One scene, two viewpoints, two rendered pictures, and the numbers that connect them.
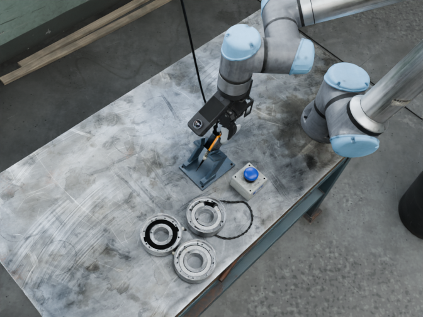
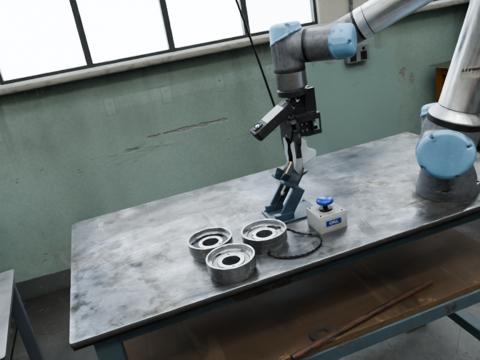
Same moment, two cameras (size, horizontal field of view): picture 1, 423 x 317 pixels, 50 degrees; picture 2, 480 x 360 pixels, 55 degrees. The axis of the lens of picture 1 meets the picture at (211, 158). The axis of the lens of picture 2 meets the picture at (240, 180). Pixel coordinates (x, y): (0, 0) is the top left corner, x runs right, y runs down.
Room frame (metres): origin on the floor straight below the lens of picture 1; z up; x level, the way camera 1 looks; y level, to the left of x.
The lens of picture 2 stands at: (-0.28, -0.57, 1.33)
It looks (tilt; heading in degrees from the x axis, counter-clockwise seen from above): 20 degrees down; 37
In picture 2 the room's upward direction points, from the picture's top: 10 degrees counter-clockwise
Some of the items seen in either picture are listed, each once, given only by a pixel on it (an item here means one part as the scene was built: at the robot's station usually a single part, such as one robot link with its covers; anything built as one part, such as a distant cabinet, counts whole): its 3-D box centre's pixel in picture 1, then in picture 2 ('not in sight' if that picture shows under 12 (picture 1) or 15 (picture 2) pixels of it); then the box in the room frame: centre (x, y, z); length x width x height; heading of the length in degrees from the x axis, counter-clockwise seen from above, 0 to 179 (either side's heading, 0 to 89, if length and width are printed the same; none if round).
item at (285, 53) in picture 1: (284, 50); (331, 41); (0.74, -0.12, 1.22); 0.11 x 0.11 x 0.08; 10
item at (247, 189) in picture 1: (250, 180); (328, 216); (0.64, -0.12, 0.82); 0.08 x 0.07 x 0.05; 143
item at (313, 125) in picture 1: (329, 113); (446, 171); (0.90, -0.33, 0.85); 0.15 x 0.15 x 0.10
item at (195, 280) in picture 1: (194, 261); (231, 263); (0.38, 0.00, 0.82); 0.10 x 0.10 x 0.04
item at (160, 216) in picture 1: (161, 235); (211, 245); (0.44, 0.09, 0.82); 0.10 x 0.10 x 0.04
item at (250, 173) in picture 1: (250, 177); (325, 207); (0.63, -0.11, 0.85); 0.04 x 0.04 x 0.05
